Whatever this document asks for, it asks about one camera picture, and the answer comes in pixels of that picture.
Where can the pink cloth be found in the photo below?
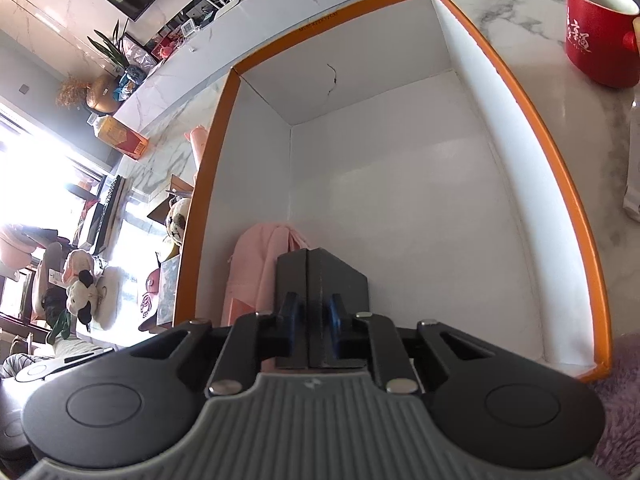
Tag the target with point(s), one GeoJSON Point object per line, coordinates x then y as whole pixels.
{"type": "Point", "coordinates": [252, 270]}

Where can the orange box with white inside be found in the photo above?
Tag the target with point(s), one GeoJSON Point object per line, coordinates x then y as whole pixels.
{"type": "Point", "coordinates": [400, 170]}

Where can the pink cylinder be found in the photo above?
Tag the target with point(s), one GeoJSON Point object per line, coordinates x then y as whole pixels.
{"type": "Point", "coordinates": [197, 142]}

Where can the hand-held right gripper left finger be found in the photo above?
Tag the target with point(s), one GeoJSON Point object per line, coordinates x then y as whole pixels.
{"type": "Point", "coordinates": [291, 312]}

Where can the black keyboard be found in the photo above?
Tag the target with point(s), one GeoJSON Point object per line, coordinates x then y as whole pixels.
{"type": "Point", "coordinates": [107, 215]}

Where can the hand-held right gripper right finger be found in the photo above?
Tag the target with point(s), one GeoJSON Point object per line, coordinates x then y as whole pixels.
{"type": "Point", "coordinates": [336, 312]}

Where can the black and white plush toy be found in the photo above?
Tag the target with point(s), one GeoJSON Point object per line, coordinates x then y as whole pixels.
{"type": "Point", "coordinates": [80, 300]}

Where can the black rectangular block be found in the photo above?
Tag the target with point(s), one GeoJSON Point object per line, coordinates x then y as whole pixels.
{"type": "Point", "coordinates": [320, 275]}

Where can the purple fuzzy mat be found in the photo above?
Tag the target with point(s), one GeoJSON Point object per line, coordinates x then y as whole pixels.
{"type": "Point", "coordinates": [620, 400]}

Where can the red mug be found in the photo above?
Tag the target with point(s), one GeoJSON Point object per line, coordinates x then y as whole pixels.
{"type": "Point", "coordinates": [595, 40]}

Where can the orange carton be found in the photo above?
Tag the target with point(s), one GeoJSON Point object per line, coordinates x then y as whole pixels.
{"type": "Point", "coordinates": [120, 136]}

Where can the golden vase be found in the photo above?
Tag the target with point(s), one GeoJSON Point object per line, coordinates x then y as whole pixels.
{"type": "Point", "coordinates": [102, 92]}

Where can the soccer ball plush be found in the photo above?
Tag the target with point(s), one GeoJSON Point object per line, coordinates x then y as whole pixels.
{"type": "Point", "coordinates": [177, 222]}

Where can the green potted plant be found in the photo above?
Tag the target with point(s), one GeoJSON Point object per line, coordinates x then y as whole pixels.
{"type": "Point", "coordinates": [112, 47]}

